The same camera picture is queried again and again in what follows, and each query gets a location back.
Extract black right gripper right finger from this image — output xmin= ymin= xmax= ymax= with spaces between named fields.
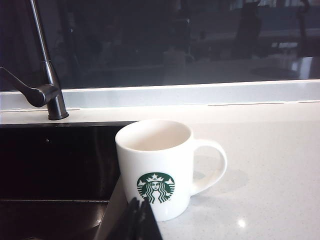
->
xmin=138 ymin=197 xmax=164 ymax=240

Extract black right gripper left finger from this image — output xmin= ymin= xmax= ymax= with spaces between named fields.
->
xmin=106 ymin=196 xmax=140 ymax=240

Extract white Starbucks logo mug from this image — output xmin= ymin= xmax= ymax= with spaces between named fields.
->
xmin=114 ymin=118 xmax=228 ymax=222

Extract black undermount kitchen sink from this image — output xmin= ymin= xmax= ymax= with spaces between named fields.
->
xmin=0 ymin=121 xmax=141 ymax=240

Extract dark metal gooseneck faucet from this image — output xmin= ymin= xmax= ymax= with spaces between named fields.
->
xmin=0 ymin=0 xmax=70 ymax=122

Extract white stone backsplash ledge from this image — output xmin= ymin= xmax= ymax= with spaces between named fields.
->
xmin=0 ymin=79 xmax=320 ymax=111

